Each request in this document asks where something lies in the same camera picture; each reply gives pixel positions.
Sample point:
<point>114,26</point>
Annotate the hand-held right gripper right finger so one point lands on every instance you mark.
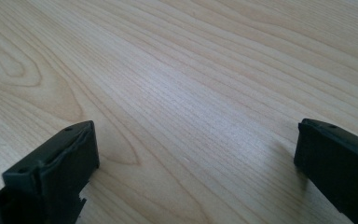
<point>338,168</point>

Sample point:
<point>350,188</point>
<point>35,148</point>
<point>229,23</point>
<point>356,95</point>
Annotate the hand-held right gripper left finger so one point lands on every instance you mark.
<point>59,168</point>

